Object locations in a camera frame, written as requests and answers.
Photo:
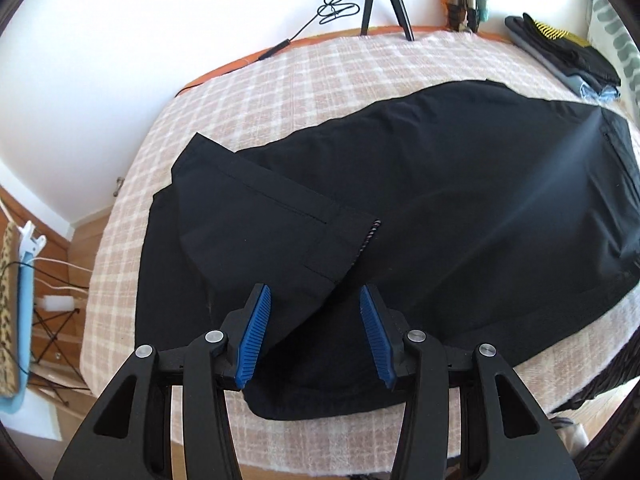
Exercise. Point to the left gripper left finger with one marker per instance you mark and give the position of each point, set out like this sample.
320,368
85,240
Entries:
126,435

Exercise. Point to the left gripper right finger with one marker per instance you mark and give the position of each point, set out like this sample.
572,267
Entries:
504,432

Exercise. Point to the black track pants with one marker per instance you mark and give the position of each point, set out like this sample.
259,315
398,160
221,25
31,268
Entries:
479,214

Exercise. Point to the light blue board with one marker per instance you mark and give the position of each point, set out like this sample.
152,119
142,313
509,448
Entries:
25,312

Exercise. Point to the white power adapter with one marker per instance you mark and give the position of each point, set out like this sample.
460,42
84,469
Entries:
55,303

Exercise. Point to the metal door stopper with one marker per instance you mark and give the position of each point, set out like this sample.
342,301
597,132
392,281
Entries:
119,183

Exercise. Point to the pink checked bed blanket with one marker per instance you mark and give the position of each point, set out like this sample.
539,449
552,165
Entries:
256,105

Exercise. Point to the light blue folded jeans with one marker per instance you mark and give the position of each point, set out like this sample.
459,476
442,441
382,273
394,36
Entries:
597,91

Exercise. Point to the black yellow folded garment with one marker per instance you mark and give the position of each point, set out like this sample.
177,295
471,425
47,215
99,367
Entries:
576,52

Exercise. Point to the orange bed sheet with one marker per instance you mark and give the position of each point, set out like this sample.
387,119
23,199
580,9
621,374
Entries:
318,39

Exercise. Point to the green white leaf pillow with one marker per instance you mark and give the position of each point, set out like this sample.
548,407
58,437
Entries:
608,34

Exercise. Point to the black wire stand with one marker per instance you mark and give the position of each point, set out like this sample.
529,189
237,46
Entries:
52,328

